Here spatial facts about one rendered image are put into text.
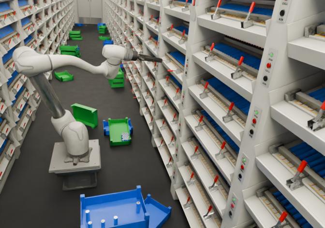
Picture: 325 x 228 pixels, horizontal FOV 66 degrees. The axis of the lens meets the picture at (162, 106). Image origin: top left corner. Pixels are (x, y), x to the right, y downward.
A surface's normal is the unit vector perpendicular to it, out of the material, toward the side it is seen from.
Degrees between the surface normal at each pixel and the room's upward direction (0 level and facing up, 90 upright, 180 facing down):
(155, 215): 0
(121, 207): 0
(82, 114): 90
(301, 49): 111
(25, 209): 0
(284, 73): 90
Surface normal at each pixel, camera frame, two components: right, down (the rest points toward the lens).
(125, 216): 0.07, -0.91
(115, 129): 0.15, -0.72
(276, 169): -0.27, -0.83
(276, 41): -0.96, 0.04
